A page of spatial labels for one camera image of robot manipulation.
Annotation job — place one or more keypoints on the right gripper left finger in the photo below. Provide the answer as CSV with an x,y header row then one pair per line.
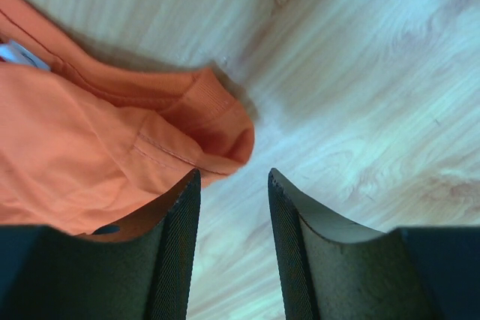
x,y
138,267

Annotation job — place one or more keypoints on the orange t shirt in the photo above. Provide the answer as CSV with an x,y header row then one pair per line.
x,y
84,143

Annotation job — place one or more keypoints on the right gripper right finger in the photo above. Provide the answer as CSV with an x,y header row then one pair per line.
x,y
333,268

